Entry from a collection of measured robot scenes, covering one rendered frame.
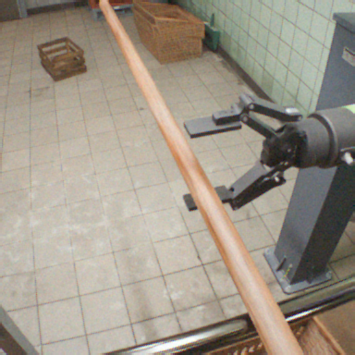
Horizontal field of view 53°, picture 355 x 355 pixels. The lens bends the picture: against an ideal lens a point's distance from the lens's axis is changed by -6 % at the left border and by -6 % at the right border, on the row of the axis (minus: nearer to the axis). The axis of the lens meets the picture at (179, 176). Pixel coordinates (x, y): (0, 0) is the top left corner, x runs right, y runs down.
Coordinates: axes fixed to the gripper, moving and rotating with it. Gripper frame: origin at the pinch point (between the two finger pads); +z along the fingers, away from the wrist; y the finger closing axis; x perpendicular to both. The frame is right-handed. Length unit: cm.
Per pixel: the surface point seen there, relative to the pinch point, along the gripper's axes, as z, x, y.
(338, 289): -9.4, -22.8, 1.6
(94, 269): 22, 69, 119
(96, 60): -12, 292, 119
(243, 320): 2.3, -22.2, 1.6
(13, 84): 65, 275, 119
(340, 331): -41, -13, 61
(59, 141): 30, 176, 119
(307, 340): -28, -13, 56
